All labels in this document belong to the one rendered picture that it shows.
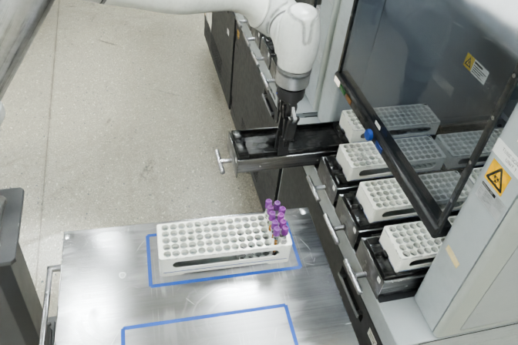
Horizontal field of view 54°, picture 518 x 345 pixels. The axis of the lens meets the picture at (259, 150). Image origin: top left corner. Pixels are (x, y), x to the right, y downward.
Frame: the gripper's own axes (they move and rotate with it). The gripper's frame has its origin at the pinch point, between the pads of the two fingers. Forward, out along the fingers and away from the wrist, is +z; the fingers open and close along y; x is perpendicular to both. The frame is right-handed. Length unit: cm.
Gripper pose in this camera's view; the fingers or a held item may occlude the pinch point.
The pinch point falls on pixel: (282, 142)
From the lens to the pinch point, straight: 146.5
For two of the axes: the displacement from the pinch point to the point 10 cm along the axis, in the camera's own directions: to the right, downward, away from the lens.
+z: -0.9, 7.5, 6.6
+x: -9.7, 1.0, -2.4
